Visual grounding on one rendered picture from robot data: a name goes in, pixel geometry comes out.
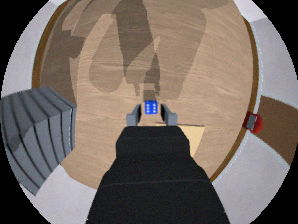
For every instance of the tan flat mat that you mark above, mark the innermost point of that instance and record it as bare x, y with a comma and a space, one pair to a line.
193, 133

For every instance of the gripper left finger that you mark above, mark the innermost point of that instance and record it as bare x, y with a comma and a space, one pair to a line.
133, 118

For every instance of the blue die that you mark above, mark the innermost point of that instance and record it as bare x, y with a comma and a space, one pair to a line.
150, 107

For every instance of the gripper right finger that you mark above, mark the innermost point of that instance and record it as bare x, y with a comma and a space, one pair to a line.
167, 116

